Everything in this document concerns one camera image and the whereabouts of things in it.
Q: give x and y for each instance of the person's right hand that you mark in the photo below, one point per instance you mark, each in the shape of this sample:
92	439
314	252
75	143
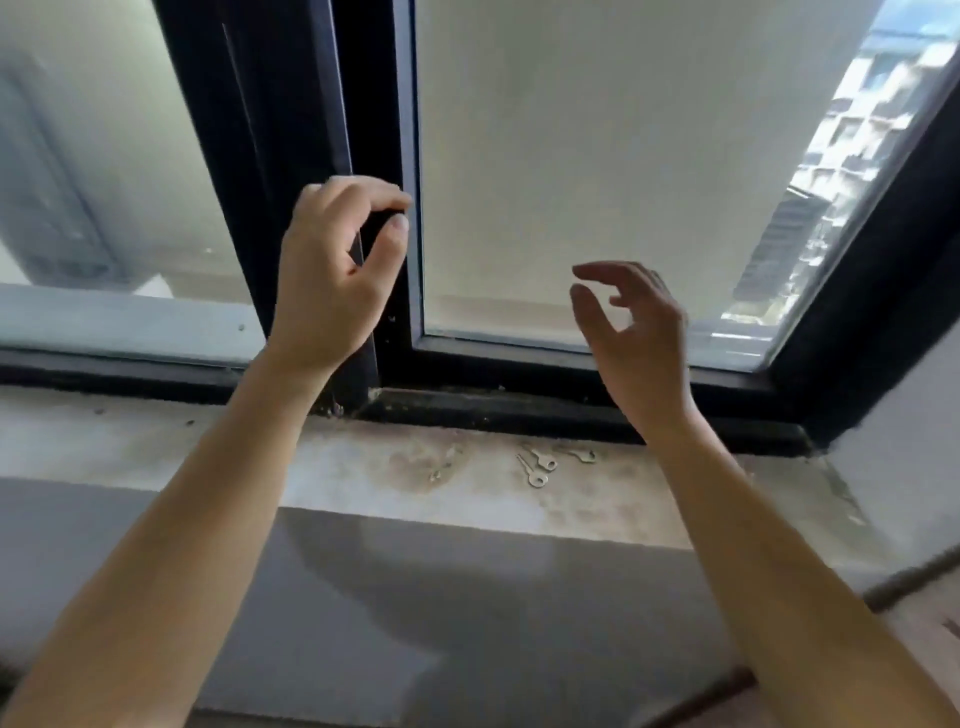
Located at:
652	360

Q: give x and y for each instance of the person's left hand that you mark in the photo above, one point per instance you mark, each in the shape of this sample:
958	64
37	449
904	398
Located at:
315	285

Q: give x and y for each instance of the person's right thumb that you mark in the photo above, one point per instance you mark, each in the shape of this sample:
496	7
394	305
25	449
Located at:
592	311

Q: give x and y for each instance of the person's left thumb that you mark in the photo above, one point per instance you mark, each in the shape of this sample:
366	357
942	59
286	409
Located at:
386	240

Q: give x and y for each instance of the black window latch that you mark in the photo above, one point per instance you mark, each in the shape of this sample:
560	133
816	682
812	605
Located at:
382	217

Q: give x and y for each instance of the person's right forearm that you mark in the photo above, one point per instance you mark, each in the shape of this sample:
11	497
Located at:
780	585

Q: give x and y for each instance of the person's left forearm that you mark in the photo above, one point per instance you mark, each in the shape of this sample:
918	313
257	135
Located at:
172	540

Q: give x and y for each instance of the small silver key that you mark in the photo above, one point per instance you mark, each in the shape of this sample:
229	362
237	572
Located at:
532	472
579	453
541	457
447	463

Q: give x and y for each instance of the black sash with frosted glass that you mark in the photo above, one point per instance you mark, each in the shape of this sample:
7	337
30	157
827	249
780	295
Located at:
600	150

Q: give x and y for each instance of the grey stone window sill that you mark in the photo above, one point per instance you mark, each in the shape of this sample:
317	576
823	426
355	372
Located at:
225	457

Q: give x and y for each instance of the building outside window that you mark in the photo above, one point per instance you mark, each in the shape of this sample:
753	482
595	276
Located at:
840	127

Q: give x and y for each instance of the black sash with clear glass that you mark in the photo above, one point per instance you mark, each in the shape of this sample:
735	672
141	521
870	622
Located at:
82	165

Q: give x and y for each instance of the black outer window frame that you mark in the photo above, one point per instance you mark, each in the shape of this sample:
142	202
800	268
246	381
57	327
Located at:
862	337

